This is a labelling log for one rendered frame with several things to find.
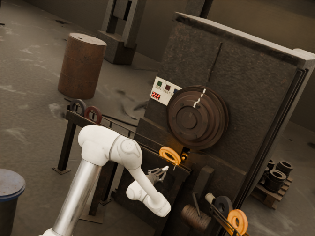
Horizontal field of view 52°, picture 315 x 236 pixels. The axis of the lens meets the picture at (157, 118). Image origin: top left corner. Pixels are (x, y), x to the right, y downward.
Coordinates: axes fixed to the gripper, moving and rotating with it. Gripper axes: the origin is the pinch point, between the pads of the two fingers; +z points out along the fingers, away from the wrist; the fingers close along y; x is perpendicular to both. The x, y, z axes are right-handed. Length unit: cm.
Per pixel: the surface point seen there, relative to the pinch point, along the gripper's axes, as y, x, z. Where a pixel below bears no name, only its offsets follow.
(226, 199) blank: 46.8, 3.4, 2.0
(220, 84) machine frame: 4, 61, 41
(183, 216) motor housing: 24.8, -27.2, 1.3
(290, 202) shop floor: 90, -93, 213
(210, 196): 35.2, -6.3, 9.0
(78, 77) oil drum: -243, -55, 163
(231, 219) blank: 56, -3, -5
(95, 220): -40, -73, -11
